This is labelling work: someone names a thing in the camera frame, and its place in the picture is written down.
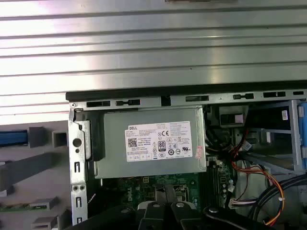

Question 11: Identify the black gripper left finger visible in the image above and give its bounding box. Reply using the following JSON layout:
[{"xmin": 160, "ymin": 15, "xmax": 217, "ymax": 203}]
[{"xmin": 71, "ymin": 184, "xmax": 170, "ymax": 230}]

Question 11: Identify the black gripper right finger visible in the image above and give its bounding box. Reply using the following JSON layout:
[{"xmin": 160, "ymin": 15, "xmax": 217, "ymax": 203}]
[{"xmin": 168, "ymin": 185, "xmax": 261, "ymax": 230}]

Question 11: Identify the hard disk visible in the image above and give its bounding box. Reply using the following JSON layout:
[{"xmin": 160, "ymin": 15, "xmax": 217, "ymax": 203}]
[{"xmin": 0, "ymin": 129, "xmax": 31, "ymax": 147}]

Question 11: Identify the CPU socket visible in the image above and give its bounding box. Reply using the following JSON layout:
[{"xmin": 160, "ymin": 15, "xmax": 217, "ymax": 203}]
[{"xmin": 154, "ymin": 183, "xmax": 191, "ymax": 203}]

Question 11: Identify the green motherboard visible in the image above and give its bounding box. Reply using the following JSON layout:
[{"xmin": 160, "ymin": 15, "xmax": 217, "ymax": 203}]
[{"xmin": 100, "ymin": 162, "xmax": 238, "ymax": 216}]

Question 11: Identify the grey power supply unit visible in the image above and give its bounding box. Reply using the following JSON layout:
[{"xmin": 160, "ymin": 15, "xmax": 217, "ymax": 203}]
[{"xmin": 94, "ymin": 107, "xmax": 207, "ymax": 179}]

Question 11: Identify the black PC case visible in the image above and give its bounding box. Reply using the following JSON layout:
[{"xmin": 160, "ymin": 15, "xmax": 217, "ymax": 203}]
[{"xmin": 65, "ymin": 85, "xmax": 307, "ymax": 230}]

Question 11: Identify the grey parts rack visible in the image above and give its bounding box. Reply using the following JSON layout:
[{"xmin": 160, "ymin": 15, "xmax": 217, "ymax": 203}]
[{"xmin": 0, "ymin": 119, "xmax": 72, "ymax": 230}]

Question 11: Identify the grey metal drive cage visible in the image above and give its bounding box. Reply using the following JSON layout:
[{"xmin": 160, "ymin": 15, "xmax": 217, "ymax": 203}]
[{"xmin": 239, "ymin": 99, "xmax": 303, "ymax": 173}]

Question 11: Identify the green RAM stick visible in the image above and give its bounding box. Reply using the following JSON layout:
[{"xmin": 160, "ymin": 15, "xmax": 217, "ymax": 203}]
[{"xmin": 0, "ymin": 203, "xmax": 32, "ymax": 213}]

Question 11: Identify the blue plastic drive latch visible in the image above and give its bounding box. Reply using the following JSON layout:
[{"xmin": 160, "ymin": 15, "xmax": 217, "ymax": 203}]
[{"xmin": 296, "ymin": 99, "xmax": 307, "ymax": 168}]

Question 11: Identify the orange wire bundle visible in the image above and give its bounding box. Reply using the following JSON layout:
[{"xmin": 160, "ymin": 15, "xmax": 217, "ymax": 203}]
[{"xmin": 229, "ymin": 134, "xmax": 288, "ymax": 227}]

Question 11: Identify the thick black cable bundle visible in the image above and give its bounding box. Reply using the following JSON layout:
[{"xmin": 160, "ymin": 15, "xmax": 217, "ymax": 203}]
[{"xmin": 247, "ymin": 172, "xmax": 307, "ymax": 230}]

